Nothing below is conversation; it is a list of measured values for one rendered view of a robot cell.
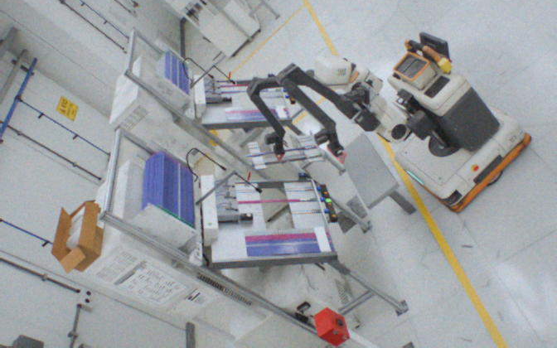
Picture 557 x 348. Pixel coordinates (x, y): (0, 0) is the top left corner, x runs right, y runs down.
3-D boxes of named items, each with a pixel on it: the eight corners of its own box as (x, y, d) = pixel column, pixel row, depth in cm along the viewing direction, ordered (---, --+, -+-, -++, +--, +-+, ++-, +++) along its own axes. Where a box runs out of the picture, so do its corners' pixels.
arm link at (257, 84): (253, 84, 288) (247, 74, 295) (250, 103, 298) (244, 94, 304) (322, 77, 304) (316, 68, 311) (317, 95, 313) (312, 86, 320)
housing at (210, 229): (213, 191, 332) (213, 174, 324) (217, 245, 294) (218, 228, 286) (201, 191, 331) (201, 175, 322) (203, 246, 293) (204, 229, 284)
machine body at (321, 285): (339, 248, 392) (287, 211, 358) (365, 326, 337) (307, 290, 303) (278, 292, 412) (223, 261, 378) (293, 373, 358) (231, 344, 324)
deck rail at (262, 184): (311, 185, 346) (312, 178, 342) (311, 186, 344) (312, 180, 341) (206, 188, 333) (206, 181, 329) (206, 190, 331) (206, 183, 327)
